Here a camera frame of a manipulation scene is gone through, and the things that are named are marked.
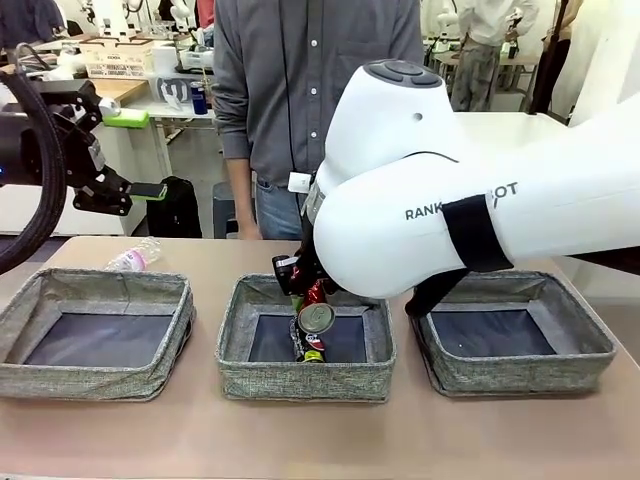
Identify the white folding table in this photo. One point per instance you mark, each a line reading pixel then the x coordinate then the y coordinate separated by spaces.
pixel 510 118

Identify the white lettered crate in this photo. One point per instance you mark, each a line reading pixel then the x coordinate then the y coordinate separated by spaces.
pixel 117 60

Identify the wooden workbench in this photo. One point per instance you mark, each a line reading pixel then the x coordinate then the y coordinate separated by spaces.
pixel 125 90

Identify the crushed red can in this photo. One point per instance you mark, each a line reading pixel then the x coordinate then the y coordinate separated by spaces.
pixel 316 316

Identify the white box dark pattern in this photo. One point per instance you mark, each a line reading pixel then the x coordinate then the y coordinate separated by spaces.
pixel 172 90

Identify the black tripod pole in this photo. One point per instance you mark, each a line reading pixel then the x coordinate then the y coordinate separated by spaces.
pixel 560 22

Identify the white board panel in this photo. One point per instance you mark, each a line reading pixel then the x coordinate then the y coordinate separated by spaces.
pixel 610 60

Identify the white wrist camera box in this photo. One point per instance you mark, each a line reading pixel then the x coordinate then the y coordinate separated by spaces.
pixel 300 181

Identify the white desk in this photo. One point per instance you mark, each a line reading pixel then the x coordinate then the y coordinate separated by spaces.
pixel 170 110

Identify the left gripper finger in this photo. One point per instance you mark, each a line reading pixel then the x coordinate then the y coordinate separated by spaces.
pixel 147 191
pixel 127 118

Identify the grey stool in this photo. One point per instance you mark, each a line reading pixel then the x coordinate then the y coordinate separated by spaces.
pixel 224 210

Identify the background person dark blue top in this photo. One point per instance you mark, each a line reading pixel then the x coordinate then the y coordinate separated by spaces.
pixel 30 20

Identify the dark blue can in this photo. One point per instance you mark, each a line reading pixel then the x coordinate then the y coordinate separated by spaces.
pixel 199 100

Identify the person's right hand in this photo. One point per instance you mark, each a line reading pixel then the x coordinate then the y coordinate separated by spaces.
pixel 249 232

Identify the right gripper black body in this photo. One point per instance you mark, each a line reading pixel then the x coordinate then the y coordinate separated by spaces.
pixel 311 250

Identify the clear bottle pink label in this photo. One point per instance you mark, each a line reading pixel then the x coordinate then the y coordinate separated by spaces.
pixel 135 256

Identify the background person white top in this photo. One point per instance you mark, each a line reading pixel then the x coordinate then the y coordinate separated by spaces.
pixel 475 75

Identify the person's right forearm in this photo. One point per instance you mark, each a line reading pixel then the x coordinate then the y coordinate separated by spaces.
pixel 242 195

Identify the grey fabric basket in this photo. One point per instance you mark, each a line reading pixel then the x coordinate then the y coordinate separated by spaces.
pixel 300 382
pixel 520 372
pixel 75 380

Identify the person in grey shirt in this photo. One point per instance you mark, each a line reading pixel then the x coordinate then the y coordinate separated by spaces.
pixel 280 100

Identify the background person black trousers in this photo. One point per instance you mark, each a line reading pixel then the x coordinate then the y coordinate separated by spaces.
pixel 552 75

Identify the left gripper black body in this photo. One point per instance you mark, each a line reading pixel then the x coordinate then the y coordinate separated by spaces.
pixel 82 152

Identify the black backpack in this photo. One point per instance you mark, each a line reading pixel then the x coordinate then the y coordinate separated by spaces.
pixel 172 210

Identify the crushed black yellow can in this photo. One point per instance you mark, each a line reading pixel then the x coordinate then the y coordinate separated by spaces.
pixel 309 350

